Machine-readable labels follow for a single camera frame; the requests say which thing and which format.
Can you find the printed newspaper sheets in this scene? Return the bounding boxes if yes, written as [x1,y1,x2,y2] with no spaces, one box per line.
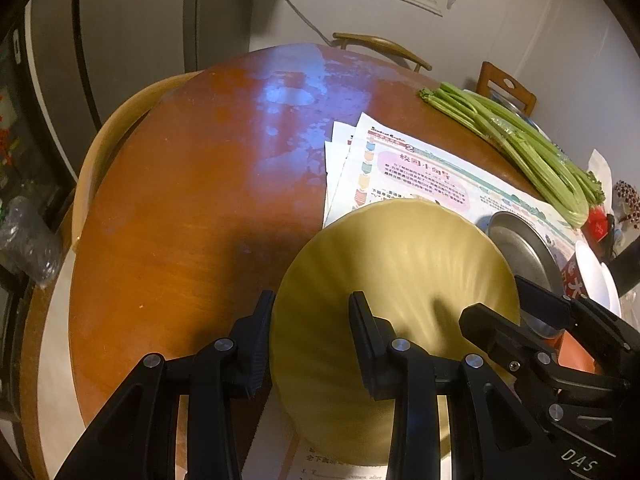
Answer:
[243,116,578,479]

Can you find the light wooden chair near table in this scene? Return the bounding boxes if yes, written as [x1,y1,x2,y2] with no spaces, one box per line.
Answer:
[70,70,200,252]

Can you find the square-back wooden chair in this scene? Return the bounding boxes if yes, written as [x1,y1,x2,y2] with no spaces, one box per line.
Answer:
[476,61,537,117]

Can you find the steel pan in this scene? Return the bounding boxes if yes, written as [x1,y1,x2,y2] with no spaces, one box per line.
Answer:
[487,210,568,338]

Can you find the yellow shell-shaped plate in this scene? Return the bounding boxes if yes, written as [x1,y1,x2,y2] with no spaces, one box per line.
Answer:
[268,198,522,466]

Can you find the far steel bowl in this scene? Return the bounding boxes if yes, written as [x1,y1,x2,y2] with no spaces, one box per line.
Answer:
[490,90,549,140]

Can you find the red tissue pack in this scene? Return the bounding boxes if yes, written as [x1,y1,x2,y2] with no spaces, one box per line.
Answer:
[582,205,610,243]

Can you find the leopard pattern item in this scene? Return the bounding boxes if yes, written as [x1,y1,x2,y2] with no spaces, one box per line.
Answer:
[612,180,640,229]

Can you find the green celery bunch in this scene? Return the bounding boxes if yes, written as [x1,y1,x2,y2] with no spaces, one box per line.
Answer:
[418,82,605,229]

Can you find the black thermos bottle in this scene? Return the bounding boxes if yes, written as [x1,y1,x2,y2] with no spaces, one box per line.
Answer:
[608,244,640,297]

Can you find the grey refrigerator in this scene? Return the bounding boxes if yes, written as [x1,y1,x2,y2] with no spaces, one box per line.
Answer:
[24,0,253,178]

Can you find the large white noodle bowl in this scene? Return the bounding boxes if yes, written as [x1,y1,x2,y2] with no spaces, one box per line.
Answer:
[561,240,622,318]

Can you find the curved-back wooden chair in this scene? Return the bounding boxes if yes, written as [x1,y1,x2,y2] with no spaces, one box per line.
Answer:
[332,32,433,73]

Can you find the thin wall cable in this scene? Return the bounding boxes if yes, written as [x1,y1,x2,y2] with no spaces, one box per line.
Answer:
[257,0,336,47]

